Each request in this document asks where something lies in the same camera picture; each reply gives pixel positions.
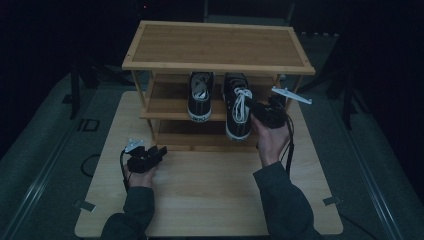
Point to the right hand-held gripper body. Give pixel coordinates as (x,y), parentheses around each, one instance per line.
(271,111)

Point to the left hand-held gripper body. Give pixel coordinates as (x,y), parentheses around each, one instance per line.
(141,158)

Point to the black canvas sneaker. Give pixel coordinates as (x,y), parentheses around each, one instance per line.
(237,100)
(200,100)

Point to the wooden shoe rack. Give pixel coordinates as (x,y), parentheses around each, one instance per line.
(216,46)

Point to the person's left hand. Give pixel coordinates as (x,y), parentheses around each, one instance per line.
(141,178)

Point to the person's right hand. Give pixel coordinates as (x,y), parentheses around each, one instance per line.
(271,143)

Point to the grey tape piece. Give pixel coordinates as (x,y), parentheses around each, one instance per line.
(85,205)
(332,200)

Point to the black metal stand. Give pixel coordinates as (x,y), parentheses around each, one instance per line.
(346,96)

